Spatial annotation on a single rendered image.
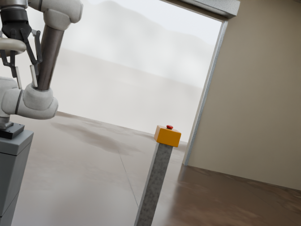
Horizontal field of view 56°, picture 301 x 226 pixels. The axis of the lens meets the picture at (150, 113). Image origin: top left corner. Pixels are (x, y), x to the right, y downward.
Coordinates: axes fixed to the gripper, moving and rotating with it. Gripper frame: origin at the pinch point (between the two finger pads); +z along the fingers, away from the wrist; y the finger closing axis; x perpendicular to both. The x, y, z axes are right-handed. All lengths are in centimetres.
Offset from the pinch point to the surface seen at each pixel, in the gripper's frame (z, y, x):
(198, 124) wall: 141, -368, -355
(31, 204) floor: 113, -9, -170
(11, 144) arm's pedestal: 33, 4, -65
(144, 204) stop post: 74, -51, -30
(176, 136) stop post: 40, -70, -22
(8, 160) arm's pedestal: 41, 7, -66
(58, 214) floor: 122, -27, -152
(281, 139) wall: 207, -551, -290
